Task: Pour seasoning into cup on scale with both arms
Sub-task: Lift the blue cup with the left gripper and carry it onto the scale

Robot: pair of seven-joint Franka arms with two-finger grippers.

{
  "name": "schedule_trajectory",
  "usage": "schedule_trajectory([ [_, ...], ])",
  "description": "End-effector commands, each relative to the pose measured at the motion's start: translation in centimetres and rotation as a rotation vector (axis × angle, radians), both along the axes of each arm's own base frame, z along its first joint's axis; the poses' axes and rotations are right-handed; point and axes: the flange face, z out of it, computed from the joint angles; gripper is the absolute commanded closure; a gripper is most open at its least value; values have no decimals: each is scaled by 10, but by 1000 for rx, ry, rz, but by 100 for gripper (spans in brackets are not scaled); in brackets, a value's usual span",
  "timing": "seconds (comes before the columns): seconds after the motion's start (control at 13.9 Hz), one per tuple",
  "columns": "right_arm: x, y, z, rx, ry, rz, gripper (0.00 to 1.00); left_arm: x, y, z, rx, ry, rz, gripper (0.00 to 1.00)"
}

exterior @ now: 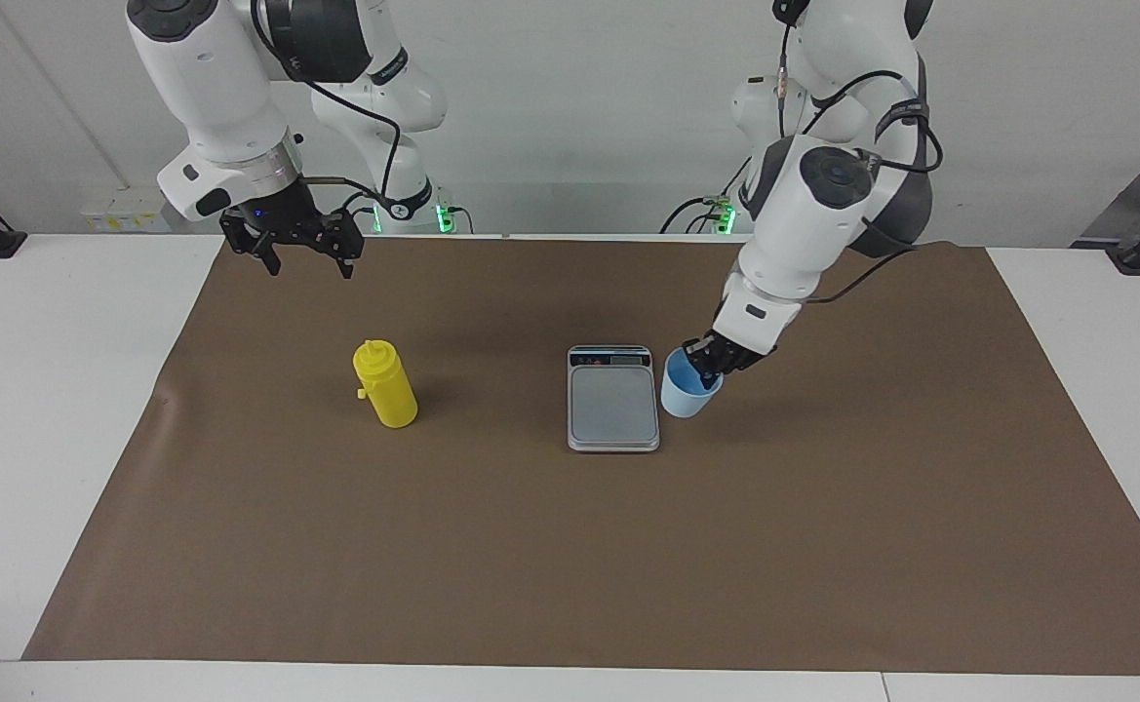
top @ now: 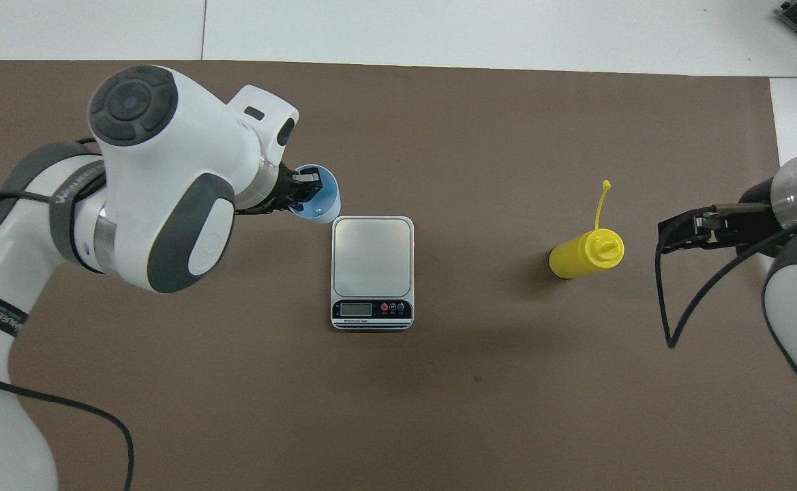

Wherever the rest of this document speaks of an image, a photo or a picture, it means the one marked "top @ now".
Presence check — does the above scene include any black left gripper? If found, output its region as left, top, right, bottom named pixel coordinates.
left=277, top=164, right=322, bottom=212

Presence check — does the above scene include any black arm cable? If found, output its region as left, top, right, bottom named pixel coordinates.
left=655, top=208, right=797, bottom=350
left=0, top=136, right=134, bottom=491

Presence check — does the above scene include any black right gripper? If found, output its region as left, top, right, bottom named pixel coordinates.
left=659, top=181, right=784, bottom=256

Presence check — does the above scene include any brown paper table mat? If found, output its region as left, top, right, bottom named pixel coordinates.
left=0, top=60, right=797, bottom=491

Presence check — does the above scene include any silver digital kitchen scale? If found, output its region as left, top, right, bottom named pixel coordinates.
left=331, top=215, right=415, bottom=331

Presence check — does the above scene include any light blue plastic cup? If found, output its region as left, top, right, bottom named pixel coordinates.
left=288, top=164, right=341, bottom=224

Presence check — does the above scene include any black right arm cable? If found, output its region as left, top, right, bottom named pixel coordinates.
left=655, top=208, right=797, bottom=350

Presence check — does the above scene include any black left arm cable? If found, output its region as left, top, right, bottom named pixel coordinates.
left=0, top=136, right=134, bottom=491

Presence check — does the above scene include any yellow squeeze bottle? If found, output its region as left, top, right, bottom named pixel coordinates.
left=550, top=179, right=625, bottom=280

